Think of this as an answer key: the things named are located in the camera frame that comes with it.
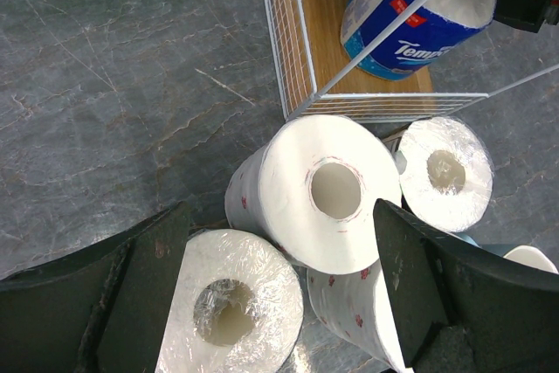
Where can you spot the light blue cup on table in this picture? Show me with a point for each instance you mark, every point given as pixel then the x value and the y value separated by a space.
pixel 526 255

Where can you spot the white floral towel roll back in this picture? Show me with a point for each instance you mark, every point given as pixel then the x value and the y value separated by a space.
pixel 312 190

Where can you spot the white floral towel roll front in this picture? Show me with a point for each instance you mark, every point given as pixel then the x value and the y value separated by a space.
pixel 356 307

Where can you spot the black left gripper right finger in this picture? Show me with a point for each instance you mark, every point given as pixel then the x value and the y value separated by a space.
pixel 459 308

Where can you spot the white wire three-tier shelf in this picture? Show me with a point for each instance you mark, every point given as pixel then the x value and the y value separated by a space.
pixel 317 76

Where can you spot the white floral towel roll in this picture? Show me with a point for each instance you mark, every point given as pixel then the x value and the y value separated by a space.
pixel 356 307
pixel 312 190

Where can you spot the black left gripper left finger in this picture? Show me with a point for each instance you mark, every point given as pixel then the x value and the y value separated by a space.
pixel 103 308

